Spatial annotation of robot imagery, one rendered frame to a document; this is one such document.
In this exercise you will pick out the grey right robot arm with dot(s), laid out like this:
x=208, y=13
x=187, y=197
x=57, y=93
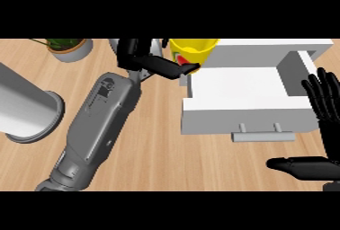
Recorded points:
x=332, y=186

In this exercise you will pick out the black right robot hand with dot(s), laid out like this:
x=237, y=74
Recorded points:
x=320, y=119

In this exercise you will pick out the grey cylindrical container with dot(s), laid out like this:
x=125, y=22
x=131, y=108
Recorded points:
x=26, y=107

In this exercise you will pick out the white open drawer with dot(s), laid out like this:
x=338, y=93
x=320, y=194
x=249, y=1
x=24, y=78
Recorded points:
x=246, y=99

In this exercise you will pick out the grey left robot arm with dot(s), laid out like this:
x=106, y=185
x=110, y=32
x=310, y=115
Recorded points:
x=98, y=119

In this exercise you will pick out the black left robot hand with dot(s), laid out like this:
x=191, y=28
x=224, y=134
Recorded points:
x=153, y=63

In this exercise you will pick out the white cabinet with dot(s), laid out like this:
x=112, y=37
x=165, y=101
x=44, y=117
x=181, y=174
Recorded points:
x=270, y=51

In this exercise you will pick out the potted green plant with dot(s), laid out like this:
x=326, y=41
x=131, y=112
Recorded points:
x=69, y=48

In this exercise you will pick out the yellow cup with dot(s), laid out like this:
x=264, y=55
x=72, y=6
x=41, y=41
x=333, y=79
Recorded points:
x=193, y=51

